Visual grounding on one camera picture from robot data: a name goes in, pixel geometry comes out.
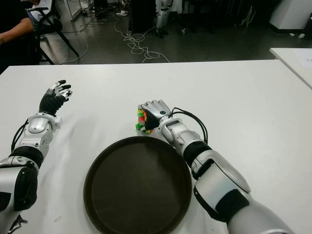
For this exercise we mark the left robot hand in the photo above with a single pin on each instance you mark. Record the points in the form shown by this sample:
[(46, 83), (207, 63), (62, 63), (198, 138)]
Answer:
[(50, 102)]

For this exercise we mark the black office chair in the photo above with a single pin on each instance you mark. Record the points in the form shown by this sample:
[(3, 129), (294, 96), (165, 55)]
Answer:
[(54, 24)]

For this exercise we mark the dark round plate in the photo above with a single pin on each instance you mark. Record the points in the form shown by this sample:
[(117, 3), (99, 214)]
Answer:
[(136, 185)]

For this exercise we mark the black cabinet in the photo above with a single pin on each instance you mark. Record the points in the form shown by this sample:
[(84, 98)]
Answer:
[(142, 14)]

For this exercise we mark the multicoloured Rubik's cube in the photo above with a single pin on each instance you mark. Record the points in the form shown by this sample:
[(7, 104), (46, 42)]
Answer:
[(141, 119)]

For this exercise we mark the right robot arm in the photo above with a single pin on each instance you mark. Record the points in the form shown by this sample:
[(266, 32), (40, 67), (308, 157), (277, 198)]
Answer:
[(224, 185)]

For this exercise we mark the white board panel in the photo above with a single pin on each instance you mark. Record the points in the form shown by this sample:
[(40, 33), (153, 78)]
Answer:
[(76, 8)]

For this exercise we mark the white humanoid robot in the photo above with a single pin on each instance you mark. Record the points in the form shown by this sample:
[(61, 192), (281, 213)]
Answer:
[(161, 17)]

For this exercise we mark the grey folding stand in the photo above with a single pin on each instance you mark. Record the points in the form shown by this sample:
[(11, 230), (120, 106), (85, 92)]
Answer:
[(247, 17)]

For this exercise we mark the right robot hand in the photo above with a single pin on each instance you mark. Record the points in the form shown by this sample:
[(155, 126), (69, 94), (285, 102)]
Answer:
[(154, 112)]

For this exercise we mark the white cabinet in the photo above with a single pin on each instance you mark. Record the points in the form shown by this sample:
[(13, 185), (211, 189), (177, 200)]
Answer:
[(290, 14)]

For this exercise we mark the person in white shirt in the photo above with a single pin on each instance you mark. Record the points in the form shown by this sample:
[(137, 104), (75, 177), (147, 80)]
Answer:
[(35, 15)]

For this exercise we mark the person in black shirt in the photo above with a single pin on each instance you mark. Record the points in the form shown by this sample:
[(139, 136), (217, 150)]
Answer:
[(9, 9)]

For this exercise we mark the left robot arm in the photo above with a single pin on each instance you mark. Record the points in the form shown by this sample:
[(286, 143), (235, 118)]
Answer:
[(9, 180)]

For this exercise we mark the white side table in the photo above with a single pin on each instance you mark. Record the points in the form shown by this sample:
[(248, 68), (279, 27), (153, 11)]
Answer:
[(292, 63)]

